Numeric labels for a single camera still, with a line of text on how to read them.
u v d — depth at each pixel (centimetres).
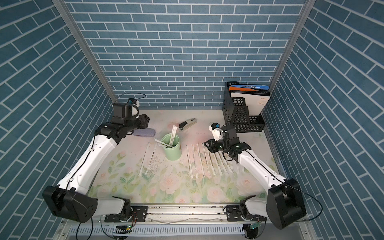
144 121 69
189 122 109
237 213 74
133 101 67
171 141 89
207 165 91
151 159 94
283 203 40
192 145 99
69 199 37
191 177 86
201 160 93
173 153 86
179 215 75
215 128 74
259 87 96
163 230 77
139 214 74
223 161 93
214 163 91
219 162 92
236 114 90
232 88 98
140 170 89
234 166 90
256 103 94
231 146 63
